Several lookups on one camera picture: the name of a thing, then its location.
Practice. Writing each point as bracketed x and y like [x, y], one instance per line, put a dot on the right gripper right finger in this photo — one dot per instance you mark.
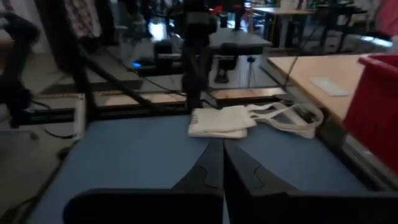
[248, 177]

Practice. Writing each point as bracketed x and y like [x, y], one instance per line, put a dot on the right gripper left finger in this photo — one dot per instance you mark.
[205, 177]

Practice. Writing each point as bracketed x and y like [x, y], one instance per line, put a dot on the red plastic laundry basket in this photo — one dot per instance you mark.
[376, 109]

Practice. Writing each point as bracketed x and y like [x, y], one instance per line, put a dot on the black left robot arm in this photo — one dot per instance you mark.
[196, 56]

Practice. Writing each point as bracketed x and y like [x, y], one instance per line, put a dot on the beige striped cloth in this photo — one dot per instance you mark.
[224, 123]

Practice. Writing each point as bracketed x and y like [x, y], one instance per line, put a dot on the wooden side board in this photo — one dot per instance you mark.
[245, 92]

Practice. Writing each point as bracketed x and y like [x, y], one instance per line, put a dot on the white card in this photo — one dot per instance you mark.
[329, 86]

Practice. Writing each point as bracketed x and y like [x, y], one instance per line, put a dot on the light wooden desk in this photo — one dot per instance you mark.
[320, 77]

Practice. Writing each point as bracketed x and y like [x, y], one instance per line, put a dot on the background wooden desk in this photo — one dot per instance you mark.
[289, 12]

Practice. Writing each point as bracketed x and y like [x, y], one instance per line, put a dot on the patterned hanging cloth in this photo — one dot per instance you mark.
[82, 17]

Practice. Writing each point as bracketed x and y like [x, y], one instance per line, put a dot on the black frame strut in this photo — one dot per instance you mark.
[121, 84]

